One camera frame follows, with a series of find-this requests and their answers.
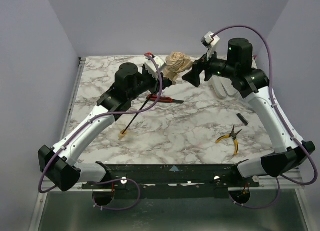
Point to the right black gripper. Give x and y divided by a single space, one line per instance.
202 69

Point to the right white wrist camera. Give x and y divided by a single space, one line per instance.
210 41

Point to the blue tape triangle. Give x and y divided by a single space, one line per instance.
174 169

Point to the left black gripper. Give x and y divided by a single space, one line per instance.
155 83

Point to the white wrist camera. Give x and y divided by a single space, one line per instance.
210 41
152 68

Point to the beige folding umbrella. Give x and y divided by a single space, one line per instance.
176 63

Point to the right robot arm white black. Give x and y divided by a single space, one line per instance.
290 149

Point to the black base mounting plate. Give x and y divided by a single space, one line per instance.
156 181

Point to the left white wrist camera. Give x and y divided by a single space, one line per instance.
152 68

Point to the aluminium rail frame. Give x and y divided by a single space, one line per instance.
60 165

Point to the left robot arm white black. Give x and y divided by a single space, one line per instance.
59 163

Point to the red black utility knife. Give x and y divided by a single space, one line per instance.
164 99

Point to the black hex key holder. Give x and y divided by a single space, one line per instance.
242 119

